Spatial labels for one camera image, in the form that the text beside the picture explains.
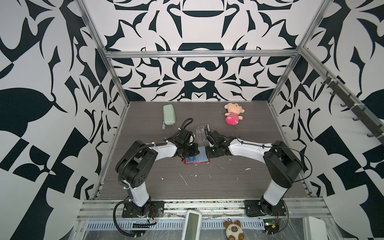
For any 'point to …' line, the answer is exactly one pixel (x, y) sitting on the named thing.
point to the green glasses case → (169, 116)
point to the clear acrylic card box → (201, 134)
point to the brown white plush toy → (234, 231)
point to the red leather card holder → (200, 158)
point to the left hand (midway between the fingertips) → (201, 149)
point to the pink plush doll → (233, 109)
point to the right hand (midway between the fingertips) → (208, 152)
